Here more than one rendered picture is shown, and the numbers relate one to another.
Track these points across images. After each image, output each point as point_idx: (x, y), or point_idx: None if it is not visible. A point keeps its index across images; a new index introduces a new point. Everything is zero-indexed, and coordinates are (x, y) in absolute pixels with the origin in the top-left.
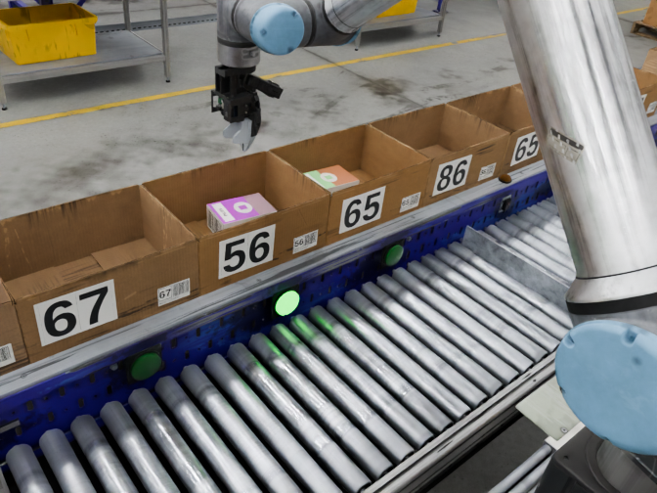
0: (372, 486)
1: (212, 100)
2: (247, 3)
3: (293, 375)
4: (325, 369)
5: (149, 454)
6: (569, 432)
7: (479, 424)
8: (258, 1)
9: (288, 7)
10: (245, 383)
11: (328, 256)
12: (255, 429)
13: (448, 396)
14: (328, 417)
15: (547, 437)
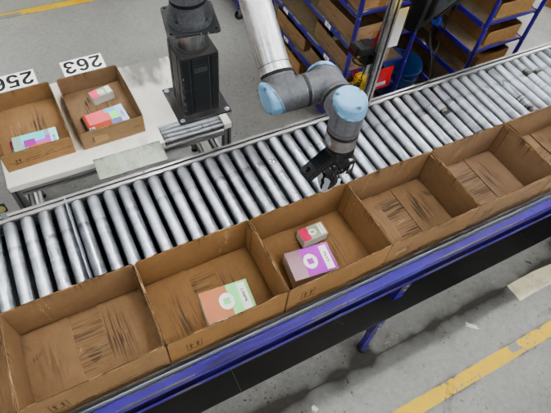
0: (257, 140)
1: (352, 164)
2: (344, 79)
3: (281, 194)
4: (262, 195)
5: (353, 167)
6: (149, 142)
7: (192, 156)
8: (338, 72)
9: (319, 61)
10: (307, 195)
11: None
12: None
13: (200, 170)
14: (268, 171)
15: (162, 142)
